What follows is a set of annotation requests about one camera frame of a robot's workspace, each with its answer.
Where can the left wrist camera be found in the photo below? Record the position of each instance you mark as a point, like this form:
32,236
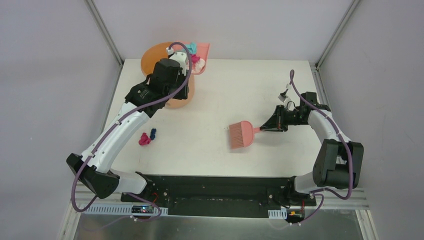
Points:
179,56

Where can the magenta paper scrap near bucket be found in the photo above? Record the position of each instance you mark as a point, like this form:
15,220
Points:
194,58

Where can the cyan paper scrap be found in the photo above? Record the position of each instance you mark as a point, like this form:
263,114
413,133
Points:
192,48

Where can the blue paper scrap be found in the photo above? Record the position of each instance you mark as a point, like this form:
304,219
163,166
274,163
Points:
152,135

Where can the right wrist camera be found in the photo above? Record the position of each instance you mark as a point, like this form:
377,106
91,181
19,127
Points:
284,98

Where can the left white cable duct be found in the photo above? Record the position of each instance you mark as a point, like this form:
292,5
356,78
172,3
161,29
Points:
139,210

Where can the white cable duct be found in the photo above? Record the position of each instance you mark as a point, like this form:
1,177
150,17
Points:
277,214
139,210

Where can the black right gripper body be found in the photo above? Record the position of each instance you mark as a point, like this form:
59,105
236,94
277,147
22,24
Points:
284,118

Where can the pink dustpan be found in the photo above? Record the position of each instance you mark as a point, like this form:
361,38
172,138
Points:
202,52

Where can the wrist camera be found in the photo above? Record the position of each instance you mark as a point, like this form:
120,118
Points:
179,56
284,98

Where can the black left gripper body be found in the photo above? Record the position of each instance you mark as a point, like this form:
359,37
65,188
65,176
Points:
182,91

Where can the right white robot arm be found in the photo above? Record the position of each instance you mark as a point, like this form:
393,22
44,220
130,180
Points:
338,164

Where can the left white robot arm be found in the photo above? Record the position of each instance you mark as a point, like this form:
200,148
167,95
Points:
93,167

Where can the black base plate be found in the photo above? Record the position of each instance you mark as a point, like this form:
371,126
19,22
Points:
218,196

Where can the pink hand brush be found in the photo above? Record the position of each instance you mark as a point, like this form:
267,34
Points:
242,134

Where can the white paper scrap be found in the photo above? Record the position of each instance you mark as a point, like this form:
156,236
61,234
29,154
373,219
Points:
199,66

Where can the right white cable duct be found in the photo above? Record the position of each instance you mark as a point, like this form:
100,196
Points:
277,214

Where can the orange plastic bucket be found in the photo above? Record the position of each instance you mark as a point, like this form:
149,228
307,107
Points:
147,63

